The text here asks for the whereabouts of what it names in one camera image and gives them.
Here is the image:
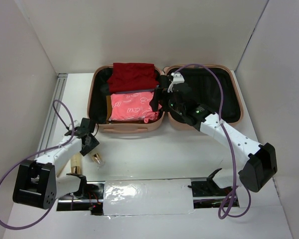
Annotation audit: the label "grey blue garment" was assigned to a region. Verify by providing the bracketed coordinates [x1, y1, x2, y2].
[115, 88, 155, 94]

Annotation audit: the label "coral pink patterned garment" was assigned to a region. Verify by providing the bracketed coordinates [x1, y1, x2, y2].
[109, 92, 161, 123]

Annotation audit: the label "gold cosmetic bottles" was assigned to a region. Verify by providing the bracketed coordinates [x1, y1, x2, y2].
[91, 153, 105, 168]

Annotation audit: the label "dark red garment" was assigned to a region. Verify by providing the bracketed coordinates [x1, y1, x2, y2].
[107, 63, 159, 93]

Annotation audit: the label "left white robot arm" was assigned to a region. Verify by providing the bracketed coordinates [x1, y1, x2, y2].
[12, 118, 99, 210]

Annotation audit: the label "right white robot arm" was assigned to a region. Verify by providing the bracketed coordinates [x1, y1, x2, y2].
[150, 72, 277, 193]

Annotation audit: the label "pink open suitcase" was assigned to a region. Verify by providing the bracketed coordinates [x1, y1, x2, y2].
[87, 65, 244, 133]

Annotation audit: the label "beige cosmetic tube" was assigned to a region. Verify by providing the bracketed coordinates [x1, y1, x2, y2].
[56, 163, 66, 178]

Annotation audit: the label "aluminium rail frame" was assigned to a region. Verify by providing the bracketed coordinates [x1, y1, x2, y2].
[29, 73, 68, 182]

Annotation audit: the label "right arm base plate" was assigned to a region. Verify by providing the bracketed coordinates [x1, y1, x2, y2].
[188, 179, 232, 209]

